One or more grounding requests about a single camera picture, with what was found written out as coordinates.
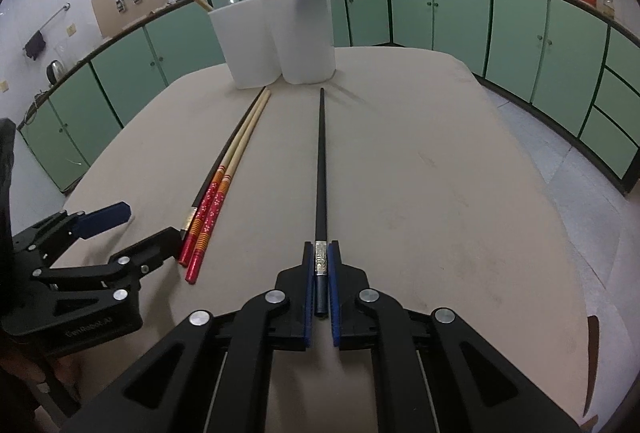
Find person's left hand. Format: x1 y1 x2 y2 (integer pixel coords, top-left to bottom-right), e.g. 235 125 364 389
1 353 80 387

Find red orange patterned chopstick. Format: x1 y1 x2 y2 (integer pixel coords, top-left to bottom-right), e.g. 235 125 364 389
178 87 266 267

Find black chopstick gold band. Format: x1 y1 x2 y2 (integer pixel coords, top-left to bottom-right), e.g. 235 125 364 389
180 85 267 234

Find electric kettle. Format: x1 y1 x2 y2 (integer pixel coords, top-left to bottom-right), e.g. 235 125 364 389
46 59 66 86

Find dark towel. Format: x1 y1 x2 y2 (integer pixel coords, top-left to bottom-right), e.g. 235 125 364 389
23 30 47 61

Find white utensil holder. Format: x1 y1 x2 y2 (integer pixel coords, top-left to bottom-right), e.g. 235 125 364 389
208 0 336 89

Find green lower cabinets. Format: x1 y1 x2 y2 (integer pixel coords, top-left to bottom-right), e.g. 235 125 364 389
18 0 639 192

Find glass jar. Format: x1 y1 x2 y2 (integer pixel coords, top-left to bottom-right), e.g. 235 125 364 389
601 0 615 20

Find towel rail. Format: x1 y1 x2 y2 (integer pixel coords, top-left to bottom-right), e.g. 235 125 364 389
37 2 70 32

